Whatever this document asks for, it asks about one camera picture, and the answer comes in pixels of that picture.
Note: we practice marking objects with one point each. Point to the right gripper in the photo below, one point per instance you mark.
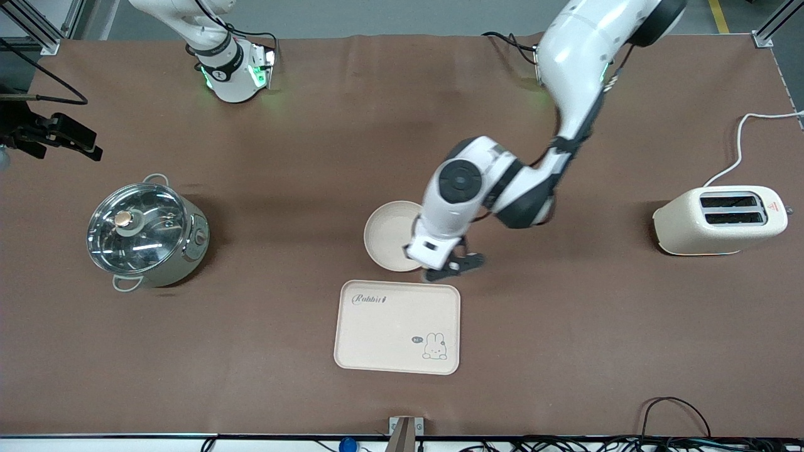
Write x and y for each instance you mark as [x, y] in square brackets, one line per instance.
[19, 120]

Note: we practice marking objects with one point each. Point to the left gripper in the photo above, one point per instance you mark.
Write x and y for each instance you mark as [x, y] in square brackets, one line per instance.
[405, 249]

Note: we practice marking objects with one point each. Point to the cream round plate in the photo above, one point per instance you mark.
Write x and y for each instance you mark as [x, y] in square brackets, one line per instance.
[386, 235]

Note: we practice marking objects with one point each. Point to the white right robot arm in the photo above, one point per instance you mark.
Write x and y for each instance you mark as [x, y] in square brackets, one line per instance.
[223, 69]

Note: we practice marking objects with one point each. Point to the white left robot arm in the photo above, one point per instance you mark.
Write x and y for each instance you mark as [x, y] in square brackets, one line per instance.
[578, 56]

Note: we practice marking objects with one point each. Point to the beige rabbit print tray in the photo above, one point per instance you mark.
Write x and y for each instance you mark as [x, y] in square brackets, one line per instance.
[396, 333]

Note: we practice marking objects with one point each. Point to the glass pot lid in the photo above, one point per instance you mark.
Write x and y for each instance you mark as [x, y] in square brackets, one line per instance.
[151, 245]

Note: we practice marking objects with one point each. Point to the steel electric cooking pot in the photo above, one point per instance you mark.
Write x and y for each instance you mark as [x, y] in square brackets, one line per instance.
[196, 251]

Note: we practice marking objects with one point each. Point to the brown table cover mat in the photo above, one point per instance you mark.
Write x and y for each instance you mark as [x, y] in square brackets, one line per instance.
[251, 188]

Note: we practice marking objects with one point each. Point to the blue round knob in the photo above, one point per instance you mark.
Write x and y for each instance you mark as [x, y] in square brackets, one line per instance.
[347, 446]

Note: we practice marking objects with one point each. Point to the cream two-slot toaster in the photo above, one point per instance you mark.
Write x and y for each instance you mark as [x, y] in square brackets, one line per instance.
[684, 226]

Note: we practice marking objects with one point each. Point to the aluminium frame post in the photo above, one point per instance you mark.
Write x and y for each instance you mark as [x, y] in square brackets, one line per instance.
[47, 41]
[763, 39]

